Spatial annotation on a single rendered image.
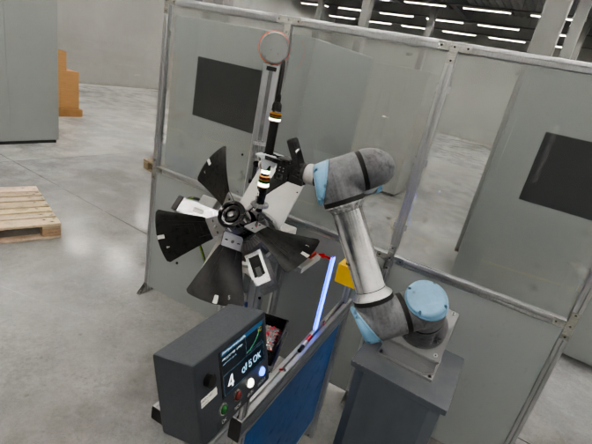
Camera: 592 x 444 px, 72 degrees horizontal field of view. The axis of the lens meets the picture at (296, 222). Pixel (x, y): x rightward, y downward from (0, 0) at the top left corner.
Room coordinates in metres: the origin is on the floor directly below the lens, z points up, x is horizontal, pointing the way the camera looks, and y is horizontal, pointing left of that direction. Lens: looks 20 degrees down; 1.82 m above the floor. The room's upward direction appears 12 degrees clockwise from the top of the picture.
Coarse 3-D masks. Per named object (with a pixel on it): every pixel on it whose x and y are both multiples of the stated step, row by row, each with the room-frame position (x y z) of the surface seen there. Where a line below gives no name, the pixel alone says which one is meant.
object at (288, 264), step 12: (264, 228) 1.53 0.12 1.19; (264, 240) 1.44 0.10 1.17; (276, 240) 1.46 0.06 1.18; (288, 240) 1.48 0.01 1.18; (300, 240) 1.50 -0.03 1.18; (312, 240) 1.51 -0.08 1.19; (276, 252) 1.40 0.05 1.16; (288, 252) 1.41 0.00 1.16; (300, 252) 1.43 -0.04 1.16; (312, 252) 1.44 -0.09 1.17; (288, 264) 1.36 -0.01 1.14
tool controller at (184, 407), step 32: (224, 320) 0.80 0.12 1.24; (256, 320) 0.82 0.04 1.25; (160, 352) 0.66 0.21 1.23; (192, 352) 0.66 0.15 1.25; (224, 352) 0.70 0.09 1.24; (256, 352) 0.80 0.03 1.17; (160, 384) 0.65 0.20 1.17; (192, 384) 0.61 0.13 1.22; (256, 384) 0.78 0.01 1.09; (192, 416) 0.61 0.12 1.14; (224, 416) 0.67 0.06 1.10
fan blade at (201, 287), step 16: (224, 256) 1.44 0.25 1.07; (240, 256) 1.49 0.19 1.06; (208, 272) 1.38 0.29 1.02; (224, 272) 1.41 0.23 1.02; (240, 272) 1.45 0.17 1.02; (192, 288) 1.33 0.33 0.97; (208, 288) 1.35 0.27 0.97; (224, 288) 1.37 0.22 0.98; (240, 288) 1.40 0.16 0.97; (224, 304) 1.33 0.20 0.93; (240, 304) 1.36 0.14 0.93
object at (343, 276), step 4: (344, 260) 1.65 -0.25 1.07; (340, 264) 1.60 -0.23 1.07; (344, 264) 1.60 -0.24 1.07; (340, 268) 1.60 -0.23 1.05; (344, 268) 1.59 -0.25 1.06; (348, 268) 1.58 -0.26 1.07; (340, 272) 1.60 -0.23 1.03; (344, 272) 1.59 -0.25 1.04; (348, 272) 1.58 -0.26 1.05; (336, 276) 1.60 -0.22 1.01; (340, 276) 1.59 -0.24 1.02; (344, 276) 1.59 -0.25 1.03; (348, 276) 1.58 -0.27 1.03; (336, 280) 1.60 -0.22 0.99; (340, 280) 1.59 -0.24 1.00; (344, 280) 1.58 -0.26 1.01; (348, 280) 1.58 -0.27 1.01; (344, 284) 1.58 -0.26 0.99; (348, 284) 1.58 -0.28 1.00; (352, 284) 1.57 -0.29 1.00; (352, 288) 1.57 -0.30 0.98
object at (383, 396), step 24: (360, 360) 1.08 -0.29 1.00; (384, 360) 1.10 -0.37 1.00; (456, 360) 1.18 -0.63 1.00; (360, 384) 1.06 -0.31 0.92; (384, 384) 1.03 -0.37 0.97; (408, 384) 1.01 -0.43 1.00; (432, 384) 1.03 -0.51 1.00; (360, 408) 1.05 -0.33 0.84; (384, 408) 1.02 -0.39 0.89; (408, 408) 0.99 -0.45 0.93; (432, 408) 0.95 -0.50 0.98; (360, 432) 1.04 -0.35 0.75; (384, 432) 1.01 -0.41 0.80; (408, 432) 0.98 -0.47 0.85; (432, 432) 0.98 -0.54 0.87
